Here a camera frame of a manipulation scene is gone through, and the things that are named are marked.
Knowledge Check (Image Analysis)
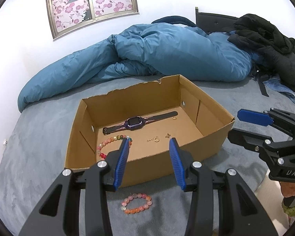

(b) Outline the blue denim garment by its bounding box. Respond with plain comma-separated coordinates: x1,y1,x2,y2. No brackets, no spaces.
263,75,295,104

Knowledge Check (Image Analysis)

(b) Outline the purple kids smartwatch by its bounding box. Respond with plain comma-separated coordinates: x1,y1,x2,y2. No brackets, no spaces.
102,111,178,135

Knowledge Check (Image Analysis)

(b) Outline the black headboard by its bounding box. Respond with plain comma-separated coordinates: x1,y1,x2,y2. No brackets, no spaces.
195,7,238,34

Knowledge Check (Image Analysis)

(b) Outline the gold ring charm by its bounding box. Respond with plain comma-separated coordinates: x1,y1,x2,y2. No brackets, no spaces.
147,136,160,142

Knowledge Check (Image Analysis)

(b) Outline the floral framed window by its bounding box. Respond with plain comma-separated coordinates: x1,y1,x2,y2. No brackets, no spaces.
46,0,138,39

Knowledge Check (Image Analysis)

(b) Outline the black puffer jacket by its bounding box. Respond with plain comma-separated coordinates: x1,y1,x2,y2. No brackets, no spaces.
228,14,295,92

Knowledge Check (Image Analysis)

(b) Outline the pink orange bead bracelet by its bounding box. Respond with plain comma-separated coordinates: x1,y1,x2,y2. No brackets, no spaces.
120,192,153,215

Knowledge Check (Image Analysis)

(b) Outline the green shaggy rug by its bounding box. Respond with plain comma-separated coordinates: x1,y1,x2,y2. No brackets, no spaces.
281,196,295,217

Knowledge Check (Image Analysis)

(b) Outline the brown cardboard box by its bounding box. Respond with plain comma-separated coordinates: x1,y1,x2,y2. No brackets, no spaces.
65,75,234,187

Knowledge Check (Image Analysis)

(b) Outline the teal blue duvet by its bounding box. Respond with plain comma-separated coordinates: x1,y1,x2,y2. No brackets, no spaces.
17,23,255,111

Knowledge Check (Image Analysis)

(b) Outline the multicolour bead bracelet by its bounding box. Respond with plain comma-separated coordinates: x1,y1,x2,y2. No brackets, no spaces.
96,134,133,161

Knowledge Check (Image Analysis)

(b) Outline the right hand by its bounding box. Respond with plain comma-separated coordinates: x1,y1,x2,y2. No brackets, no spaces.
279,182,295,207

